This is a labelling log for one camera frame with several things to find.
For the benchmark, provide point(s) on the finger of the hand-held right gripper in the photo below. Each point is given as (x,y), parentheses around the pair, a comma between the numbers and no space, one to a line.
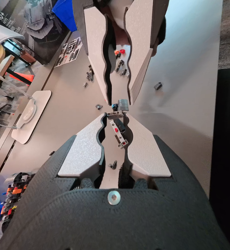
(95,43)
(142,43)

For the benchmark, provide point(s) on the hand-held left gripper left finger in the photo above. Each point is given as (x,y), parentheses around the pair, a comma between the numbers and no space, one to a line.
(81,154)

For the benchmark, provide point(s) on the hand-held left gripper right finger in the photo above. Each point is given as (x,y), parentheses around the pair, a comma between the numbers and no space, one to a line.
(146,154)

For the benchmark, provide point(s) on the grey lego beam sub-assembly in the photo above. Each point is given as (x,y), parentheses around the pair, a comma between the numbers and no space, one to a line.
(118,129)

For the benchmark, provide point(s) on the red lego piece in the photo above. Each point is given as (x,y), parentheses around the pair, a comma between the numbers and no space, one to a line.
(122,51)

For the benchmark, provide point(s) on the lego sticker sheet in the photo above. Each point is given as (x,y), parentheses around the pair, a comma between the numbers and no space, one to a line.
(69,51)

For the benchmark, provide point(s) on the small black lego pin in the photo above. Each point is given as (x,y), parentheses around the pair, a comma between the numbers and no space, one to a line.
(52,153)

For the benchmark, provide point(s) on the dark grey lego piece cluster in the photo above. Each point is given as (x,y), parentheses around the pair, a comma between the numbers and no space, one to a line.
(90,74)

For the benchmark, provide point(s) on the black lego liftarm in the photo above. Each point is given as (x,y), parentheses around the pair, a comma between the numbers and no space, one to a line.
(119,65)

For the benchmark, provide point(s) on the black angled lego connector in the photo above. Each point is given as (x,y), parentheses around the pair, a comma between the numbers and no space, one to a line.
(112,164)

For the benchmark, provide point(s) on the dark grey lego connector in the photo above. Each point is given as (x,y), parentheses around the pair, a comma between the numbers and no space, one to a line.
(123,71)

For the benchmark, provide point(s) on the small grey lego connector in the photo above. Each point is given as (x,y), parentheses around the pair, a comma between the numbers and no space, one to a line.
(85,84)

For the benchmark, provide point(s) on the dark grey lego block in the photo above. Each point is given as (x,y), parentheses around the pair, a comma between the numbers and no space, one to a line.
(158,86)

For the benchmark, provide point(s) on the grey lego connector with hole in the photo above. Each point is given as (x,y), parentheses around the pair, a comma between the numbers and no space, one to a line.
(98,106)

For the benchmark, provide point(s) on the dark lego set box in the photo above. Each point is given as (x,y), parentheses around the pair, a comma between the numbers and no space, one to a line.
(38,29)

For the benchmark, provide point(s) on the large black lego vehicle model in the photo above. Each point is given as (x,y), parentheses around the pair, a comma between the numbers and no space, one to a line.
(15,191)

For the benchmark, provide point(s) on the person's right hand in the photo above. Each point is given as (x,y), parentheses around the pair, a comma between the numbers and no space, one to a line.
(155,49)

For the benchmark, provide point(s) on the white round charger puck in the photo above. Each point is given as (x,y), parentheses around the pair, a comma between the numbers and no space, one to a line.
(28,115)

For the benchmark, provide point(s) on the brown wooden side table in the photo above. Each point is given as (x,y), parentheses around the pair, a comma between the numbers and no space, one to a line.
(23,52)

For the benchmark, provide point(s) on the orange object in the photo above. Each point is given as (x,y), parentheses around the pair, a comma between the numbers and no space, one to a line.
(21,77)

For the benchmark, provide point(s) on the white curved sheet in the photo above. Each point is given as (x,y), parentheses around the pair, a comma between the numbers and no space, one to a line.
(3,35)

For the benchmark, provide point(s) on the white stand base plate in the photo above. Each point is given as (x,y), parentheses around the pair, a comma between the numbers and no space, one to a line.
(38,109)

